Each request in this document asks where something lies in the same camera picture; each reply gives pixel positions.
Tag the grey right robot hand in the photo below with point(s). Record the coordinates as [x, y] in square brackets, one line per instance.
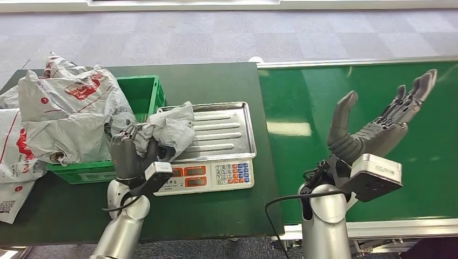
[375, 136]

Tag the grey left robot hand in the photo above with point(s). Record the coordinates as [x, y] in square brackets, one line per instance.
[127, 161]

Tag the small grey package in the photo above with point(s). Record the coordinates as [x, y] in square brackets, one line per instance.
[171, 128]

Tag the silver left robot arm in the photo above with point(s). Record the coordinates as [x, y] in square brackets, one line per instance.
[121, 228]

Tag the green plastic basket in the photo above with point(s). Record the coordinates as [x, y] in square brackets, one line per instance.
[143, 93]

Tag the large grey red-printed courier bag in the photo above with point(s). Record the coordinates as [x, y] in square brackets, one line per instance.
[71, 118]

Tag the green conveyor belt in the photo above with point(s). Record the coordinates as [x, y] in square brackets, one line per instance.
[304, 107]

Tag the electronic scale with steel tray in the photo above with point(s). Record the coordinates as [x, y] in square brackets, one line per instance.
[222, 143]

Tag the white courier bag red logo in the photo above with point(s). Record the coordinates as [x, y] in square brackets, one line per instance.
[14, 150]

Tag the white courier bag QR code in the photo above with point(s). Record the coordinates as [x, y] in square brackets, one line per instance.
[12, 198]

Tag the plain grey courier bag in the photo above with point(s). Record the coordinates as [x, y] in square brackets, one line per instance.
[9, 99]

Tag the white round conveyor cap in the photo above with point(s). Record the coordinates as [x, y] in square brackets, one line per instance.
[255, 59]

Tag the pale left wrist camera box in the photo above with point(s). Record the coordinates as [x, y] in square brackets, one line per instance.
[157, 171]

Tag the metal conveyor support frame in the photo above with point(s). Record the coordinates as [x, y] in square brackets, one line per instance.
[379, 246]

